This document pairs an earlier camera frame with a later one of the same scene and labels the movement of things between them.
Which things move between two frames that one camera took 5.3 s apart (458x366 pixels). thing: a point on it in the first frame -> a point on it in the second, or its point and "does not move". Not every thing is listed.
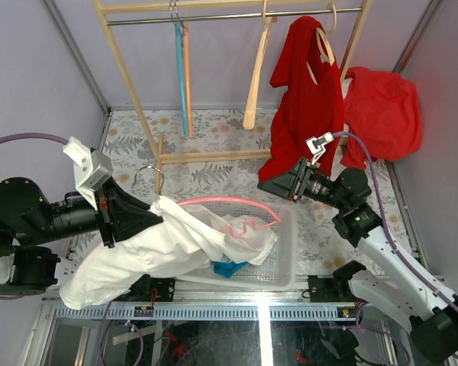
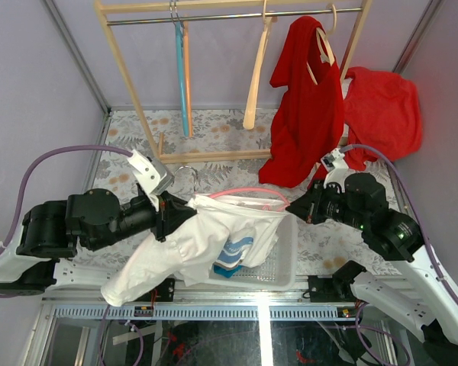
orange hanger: x=188 y=79 does not move
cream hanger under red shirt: x=327 y=55 does not move
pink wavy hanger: x=233 y=224 -> x=266 y=208
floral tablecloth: x=157 y=155 does not move
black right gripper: x=286 y=185 -> x=308 y=205
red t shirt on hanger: x=310 y=100 does not move
